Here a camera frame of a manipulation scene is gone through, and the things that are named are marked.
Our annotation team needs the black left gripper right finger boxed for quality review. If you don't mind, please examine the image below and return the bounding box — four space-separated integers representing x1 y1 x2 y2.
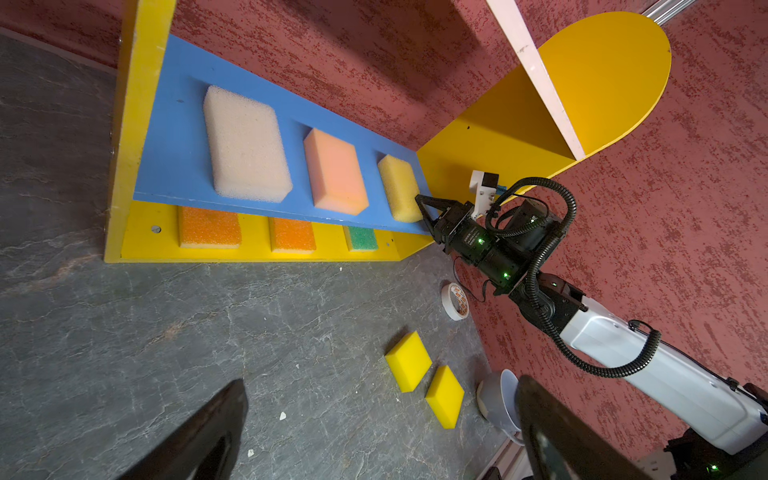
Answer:
515 375 649 479

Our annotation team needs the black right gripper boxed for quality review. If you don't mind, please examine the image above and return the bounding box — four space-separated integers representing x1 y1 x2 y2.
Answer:
415 194 561 295

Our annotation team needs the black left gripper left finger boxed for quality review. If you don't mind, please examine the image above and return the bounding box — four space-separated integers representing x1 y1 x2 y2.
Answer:
121 379 248 479

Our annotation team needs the green scrub sponge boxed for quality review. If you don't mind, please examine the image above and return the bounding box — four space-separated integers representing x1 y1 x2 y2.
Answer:
343 226 378 252

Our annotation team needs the peach orange sponge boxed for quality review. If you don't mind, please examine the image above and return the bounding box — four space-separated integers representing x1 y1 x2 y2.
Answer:
303 128 369 216

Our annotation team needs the pale pink sponge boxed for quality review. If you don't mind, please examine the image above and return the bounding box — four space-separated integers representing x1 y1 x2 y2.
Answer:
203 85 293 203

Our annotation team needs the yellow orange scrub sponge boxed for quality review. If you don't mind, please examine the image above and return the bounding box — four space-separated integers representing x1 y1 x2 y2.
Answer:
177 206 242 249

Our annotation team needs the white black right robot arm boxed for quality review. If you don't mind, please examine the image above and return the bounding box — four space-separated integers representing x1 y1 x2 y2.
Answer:
415 180 767 479

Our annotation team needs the yellow shelf unit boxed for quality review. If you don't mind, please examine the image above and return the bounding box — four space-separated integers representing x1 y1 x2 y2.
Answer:
105 1 671 263

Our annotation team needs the grey blue mug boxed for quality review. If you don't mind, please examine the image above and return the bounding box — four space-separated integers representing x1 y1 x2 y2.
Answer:
476 369 524 446

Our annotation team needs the white tape roll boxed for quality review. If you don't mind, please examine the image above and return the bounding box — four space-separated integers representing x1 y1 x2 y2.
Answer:
441 282 469 321

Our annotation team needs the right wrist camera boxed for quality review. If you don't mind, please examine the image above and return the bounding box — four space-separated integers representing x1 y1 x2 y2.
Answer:
469 170 499 220

